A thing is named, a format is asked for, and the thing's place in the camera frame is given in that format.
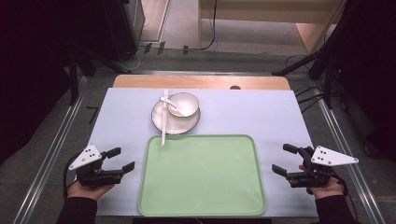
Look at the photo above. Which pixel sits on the metal floor rail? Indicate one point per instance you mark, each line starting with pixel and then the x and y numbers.
pixel 53 146
pixel 348 146

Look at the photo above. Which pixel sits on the person's right hand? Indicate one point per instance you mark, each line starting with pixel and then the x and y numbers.
pixel 328 190

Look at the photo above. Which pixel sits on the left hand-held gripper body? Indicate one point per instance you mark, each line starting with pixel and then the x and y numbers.
pixel 93 177

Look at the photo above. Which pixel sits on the black metal stand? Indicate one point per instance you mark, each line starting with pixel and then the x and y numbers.
pixel 323 56
pixel 74 74

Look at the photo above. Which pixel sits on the white round plate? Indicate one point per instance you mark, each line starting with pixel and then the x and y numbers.
pixel 179 124

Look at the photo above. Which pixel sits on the wooden bench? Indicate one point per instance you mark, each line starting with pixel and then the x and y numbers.
pixel 267 14

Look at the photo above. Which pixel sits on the black cabinet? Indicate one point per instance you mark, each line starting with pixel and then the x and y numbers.
pixel 124 28

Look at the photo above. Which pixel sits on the green plastic tray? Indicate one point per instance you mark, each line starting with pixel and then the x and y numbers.
pixel 202 177

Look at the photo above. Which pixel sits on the white chopstick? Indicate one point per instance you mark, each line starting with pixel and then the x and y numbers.
pixel 163 124
pixel 166 115

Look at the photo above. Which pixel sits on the white bowl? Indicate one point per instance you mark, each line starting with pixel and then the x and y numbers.
pixel 186 105

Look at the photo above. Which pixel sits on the light blue table mat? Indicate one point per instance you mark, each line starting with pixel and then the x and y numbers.
pixel 243 115

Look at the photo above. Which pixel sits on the person's left hand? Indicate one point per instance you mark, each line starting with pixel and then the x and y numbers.
pixel 87 192

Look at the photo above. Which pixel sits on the white ceramic spoon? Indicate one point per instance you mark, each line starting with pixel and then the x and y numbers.
pixel 168 102

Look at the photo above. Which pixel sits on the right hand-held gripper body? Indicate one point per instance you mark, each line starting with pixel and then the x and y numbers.
pixel 314 177

